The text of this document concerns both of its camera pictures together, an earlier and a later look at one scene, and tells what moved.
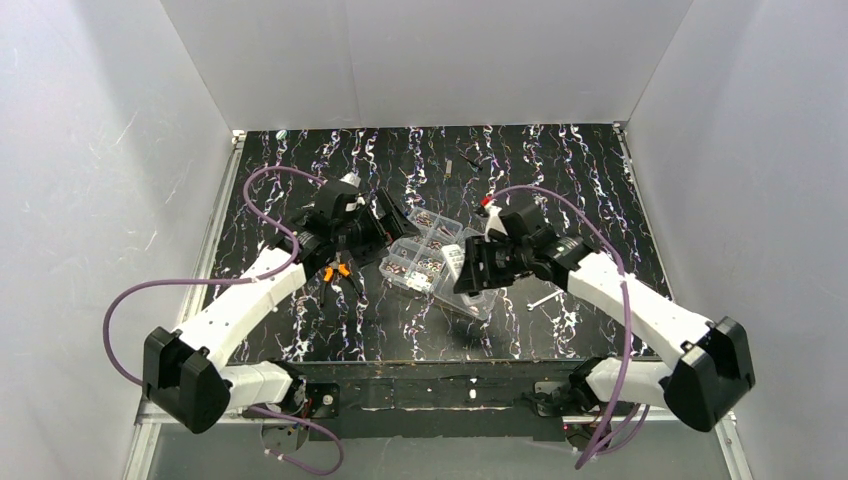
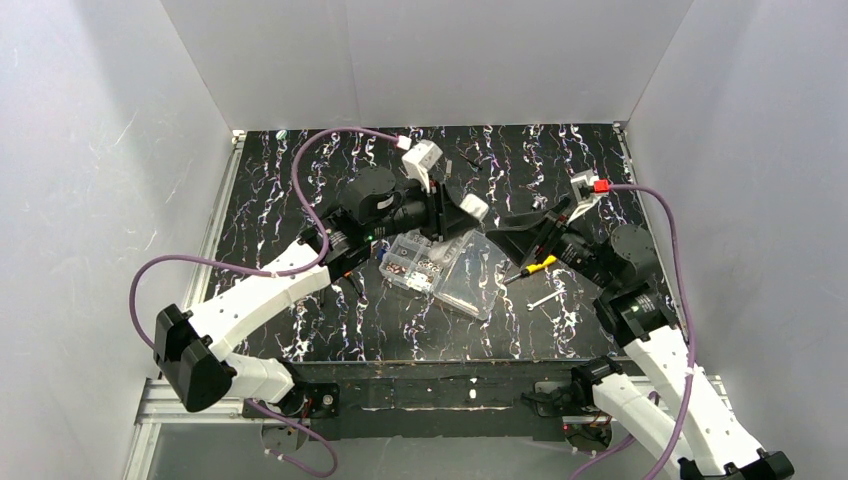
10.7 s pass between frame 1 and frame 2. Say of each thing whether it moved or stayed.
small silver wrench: stayed
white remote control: moved
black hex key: stayed
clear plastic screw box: stayed
